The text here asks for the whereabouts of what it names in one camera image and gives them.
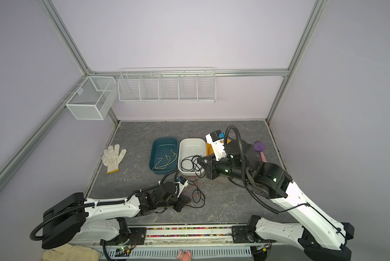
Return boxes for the yellow plastic bin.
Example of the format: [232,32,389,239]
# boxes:
[206,139,225,156]

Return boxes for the white plastic bin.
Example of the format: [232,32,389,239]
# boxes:
[177,138,206,176]

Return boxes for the small white mesh basket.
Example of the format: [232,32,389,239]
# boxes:
[66,76,118,120]

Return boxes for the dark teal plastic bin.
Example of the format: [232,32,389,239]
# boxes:
[149,137,179,175]

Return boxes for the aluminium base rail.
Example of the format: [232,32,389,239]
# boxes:
[52,222,327,249]

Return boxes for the black cable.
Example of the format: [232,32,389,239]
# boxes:
[180,155,206,178]

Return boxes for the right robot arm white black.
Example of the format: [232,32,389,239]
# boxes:
[199,125,355,261]

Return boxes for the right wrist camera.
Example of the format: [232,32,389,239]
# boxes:
[205,130,226,161]

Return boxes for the pink object at front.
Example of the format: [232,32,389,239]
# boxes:
[176,250,192,261]

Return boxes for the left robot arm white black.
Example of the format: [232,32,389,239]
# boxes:
[29,177,191,250]

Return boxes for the yellow cable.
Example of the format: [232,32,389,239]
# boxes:
[152,149,177,171]

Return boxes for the beige glove at front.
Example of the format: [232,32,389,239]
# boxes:
[42,244,101,261]

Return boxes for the long white wire basket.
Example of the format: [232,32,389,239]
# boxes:
[118,67,217,103]

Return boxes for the purple pink toy trowel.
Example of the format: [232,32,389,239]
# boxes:
[253,141,267,162]

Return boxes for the white work glove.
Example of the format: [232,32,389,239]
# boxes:
[101,144,127,174]

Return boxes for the black cables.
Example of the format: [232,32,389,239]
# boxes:
[186,182,206,209]

